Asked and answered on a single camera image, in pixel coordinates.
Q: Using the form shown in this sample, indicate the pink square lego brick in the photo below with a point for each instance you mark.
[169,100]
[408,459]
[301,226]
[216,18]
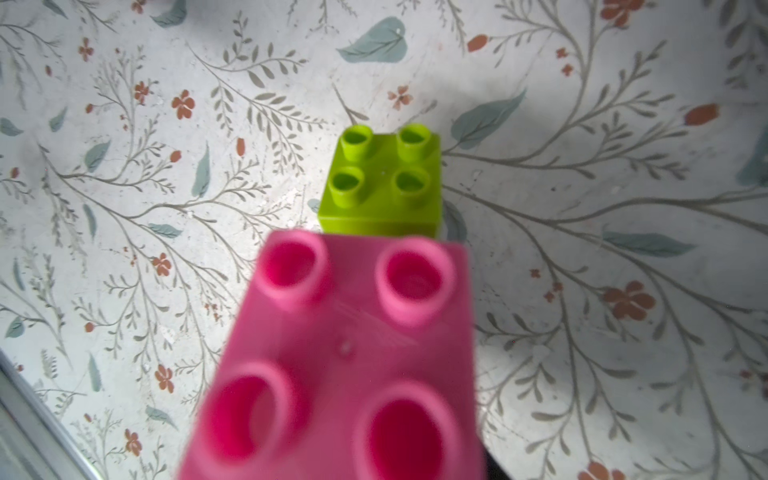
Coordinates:
[351,358]

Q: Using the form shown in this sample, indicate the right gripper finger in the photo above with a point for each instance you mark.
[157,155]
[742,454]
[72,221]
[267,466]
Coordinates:
[493,470]

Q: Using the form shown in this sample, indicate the lime green square lego brick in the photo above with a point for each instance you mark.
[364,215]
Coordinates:
[384,184]

